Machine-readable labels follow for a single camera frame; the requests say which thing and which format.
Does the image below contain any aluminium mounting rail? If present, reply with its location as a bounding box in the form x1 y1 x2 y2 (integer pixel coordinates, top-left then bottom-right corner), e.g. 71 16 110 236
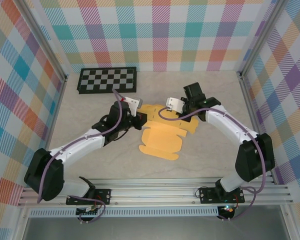
17 177 295 208

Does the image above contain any aluminium side rail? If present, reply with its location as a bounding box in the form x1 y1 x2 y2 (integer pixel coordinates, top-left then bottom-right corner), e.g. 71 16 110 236
237 71 277 185
43 77 69 153

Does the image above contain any slotted grey cable duct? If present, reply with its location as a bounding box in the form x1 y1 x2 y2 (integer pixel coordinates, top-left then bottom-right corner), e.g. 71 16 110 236
28 208 220 218

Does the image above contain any aluminium frame post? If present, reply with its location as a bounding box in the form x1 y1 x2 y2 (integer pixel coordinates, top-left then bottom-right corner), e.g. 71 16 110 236
13 0 69 83
236 0 291 78

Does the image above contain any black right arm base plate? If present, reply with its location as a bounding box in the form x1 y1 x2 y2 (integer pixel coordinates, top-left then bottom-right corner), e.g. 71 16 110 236
199 186 246 205

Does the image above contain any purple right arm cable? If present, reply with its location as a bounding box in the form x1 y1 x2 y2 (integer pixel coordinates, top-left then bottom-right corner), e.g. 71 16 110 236
157 104 268 222

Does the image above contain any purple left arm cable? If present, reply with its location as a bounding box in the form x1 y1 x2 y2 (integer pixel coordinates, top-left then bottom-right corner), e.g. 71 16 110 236
36 88 127 225

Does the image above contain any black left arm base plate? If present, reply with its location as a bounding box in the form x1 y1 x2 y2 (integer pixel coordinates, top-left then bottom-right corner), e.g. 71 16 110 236
65 188 112 206

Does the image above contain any small electronics board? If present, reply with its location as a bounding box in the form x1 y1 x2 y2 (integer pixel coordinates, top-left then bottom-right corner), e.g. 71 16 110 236
218 204 237 216
76 206 101 217

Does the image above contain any black grey checkerboard panel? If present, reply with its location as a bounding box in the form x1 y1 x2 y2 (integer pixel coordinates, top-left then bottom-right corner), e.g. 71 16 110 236
76 66 138 95

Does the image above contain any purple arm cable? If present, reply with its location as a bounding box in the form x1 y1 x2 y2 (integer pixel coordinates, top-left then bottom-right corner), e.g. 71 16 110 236
36 88 127 225
157 104 268 222

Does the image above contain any yellow paper box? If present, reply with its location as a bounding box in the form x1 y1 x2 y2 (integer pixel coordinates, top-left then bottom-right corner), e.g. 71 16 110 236
138 103 200 161

